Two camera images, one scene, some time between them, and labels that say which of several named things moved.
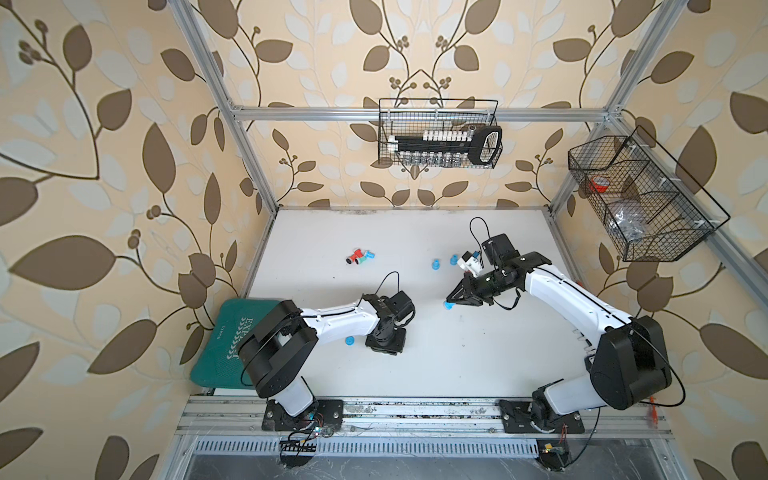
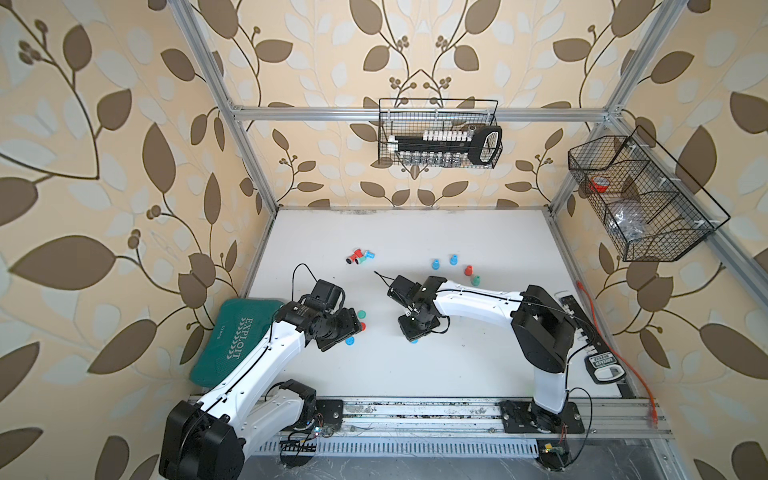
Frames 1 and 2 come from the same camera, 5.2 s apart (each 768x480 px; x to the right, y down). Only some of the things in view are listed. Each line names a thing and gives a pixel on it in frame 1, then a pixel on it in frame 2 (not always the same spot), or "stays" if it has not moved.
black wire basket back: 458,133 stays
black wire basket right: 651,209 stays
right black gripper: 469,295 → 411,334
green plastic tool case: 219,362 stays
